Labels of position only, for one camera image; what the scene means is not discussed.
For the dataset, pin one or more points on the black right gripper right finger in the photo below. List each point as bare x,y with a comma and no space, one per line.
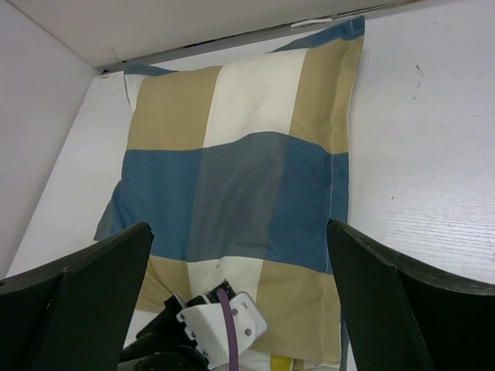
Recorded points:
404,314

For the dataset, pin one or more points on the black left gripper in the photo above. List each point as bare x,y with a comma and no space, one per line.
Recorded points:
163,343

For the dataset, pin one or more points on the plaid beige blue pillowcase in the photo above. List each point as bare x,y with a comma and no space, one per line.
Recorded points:
238,169

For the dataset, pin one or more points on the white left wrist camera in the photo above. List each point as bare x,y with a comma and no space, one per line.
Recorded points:
225,326

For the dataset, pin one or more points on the white pillow yellow edge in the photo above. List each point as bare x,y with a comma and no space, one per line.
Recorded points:
249,360

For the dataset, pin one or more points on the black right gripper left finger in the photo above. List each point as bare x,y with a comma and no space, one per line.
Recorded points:
74,312

